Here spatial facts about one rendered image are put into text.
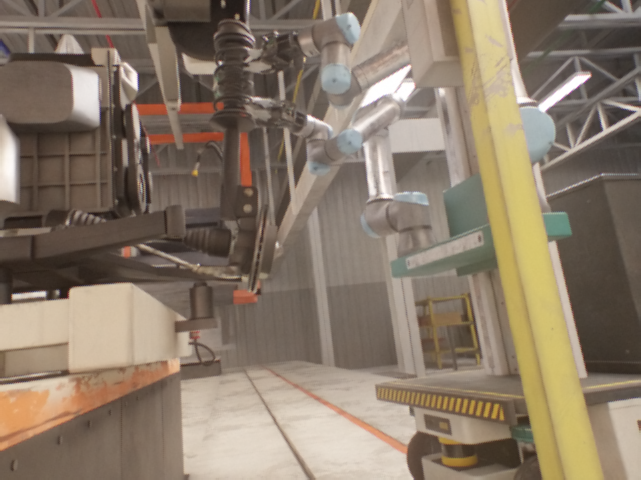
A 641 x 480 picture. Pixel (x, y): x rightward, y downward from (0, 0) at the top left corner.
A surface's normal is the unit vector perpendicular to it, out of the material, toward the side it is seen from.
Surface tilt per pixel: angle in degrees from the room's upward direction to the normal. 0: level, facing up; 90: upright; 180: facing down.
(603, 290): 90
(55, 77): 90
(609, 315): 90
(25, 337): 90
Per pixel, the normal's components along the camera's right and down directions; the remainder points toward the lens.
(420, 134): 0.15, -0.23
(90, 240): -0.13, -0.20
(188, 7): 0.18, 0.26
